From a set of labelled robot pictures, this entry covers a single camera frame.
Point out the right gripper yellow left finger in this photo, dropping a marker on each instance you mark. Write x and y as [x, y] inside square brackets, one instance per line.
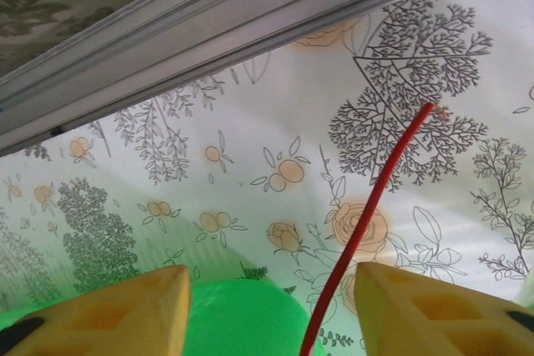
[104, 322]

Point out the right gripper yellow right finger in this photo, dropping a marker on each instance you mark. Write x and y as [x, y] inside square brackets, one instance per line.
[438, 318]

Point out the aluminium table side rail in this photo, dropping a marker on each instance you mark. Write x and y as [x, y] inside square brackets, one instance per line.
[208, 26]

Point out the green plastic basket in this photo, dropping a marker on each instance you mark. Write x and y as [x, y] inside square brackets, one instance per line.
[242, 318]

